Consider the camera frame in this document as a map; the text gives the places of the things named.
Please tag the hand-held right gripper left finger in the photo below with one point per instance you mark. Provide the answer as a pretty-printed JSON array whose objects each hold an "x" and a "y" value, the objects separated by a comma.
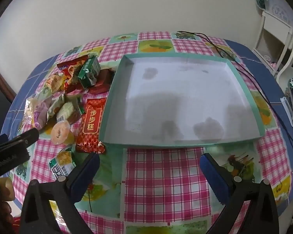
[{"x": 88, "y": 175}]

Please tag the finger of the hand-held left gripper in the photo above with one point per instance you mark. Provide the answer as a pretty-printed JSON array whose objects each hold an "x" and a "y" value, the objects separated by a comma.
[{"x": 30, "y": 136}]

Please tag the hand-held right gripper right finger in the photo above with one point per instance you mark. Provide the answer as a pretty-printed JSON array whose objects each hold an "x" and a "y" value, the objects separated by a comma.
[{"x": 213, "y": 175}]

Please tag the small green white packet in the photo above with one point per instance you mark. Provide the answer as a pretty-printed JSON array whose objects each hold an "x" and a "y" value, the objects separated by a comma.
[{"x": 62, "y": 163}]

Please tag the yellow jelly cup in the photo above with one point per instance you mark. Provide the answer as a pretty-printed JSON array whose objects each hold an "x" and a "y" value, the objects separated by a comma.
[{"x": 62, "y": 132}]

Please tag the pale green cake packet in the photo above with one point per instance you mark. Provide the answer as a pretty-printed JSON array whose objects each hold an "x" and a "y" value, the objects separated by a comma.
[{"x": 69, "y": 111}]

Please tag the long red cake packet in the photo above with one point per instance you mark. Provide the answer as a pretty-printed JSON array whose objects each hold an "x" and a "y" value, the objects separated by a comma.
[{"x": 91, "y": 124}]

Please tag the teal cardboard tray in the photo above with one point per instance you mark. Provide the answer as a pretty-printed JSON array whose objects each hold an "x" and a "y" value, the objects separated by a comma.
[{"x": 180, "y": 97}]

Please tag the green biscuit packet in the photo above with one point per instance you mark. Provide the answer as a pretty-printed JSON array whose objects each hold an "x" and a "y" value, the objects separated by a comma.
[{"x": 88, "y": 70}]

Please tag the person's left hand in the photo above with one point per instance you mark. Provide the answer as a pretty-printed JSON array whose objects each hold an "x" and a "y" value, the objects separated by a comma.
[{"x": 6, "y": 190}]

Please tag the clear silver pastry packet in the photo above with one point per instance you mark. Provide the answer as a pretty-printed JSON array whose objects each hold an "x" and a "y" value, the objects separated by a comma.
[{"x": 37, "y": 109}]

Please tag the plaid fruit print tablecloth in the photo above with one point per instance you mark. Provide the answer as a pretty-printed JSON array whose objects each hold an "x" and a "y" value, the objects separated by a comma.
[{"x": 156, "y": 175}]

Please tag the beige orange pastry packet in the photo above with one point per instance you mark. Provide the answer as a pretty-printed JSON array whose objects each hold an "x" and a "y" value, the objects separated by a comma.
[{"x": 54, "y": 81}]

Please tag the red snack bag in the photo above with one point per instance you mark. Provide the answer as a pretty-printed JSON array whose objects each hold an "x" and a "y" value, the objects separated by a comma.
[{"x": 69, "y": 67}]

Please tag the dark red packet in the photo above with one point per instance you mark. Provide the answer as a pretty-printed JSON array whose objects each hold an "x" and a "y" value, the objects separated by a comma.
[{"x": 101, "y": 81}]

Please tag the white wooden furniture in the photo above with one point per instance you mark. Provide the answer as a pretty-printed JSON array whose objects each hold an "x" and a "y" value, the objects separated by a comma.
[{"x": 289, "y": 33}]

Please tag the dark wooden door frame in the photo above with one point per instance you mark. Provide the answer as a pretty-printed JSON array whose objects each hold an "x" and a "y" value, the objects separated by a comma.
[{"x": 1, "y": 80}]

